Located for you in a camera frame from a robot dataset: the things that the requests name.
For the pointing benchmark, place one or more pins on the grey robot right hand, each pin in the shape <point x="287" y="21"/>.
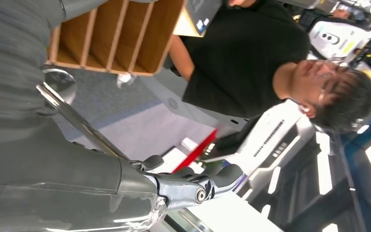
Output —
<point x="76" y="185"/>

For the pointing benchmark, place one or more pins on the wooden slotted card organiser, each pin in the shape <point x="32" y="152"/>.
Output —
<point x="73" y="38"/>

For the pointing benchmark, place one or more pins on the person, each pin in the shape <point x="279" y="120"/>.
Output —
<point x="243" y="57"/>

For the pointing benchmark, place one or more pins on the round chrome stanchion base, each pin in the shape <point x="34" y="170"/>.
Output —
<point x="60" y="80"/>

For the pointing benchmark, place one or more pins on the clear plastic bag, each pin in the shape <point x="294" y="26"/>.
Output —
<point x="126" y="79"/>

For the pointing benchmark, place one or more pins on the beige wooden desk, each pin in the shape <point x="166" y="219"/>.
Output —
<point x="185" y="28"/>

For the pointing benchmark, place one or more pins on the white kiosk machine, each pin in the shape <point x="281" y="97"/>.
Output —
<point x="275" y="141"/>

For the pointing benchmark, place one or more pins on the grey laptop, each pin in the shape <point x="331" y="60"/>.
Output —
<point x="201" y="12"/>

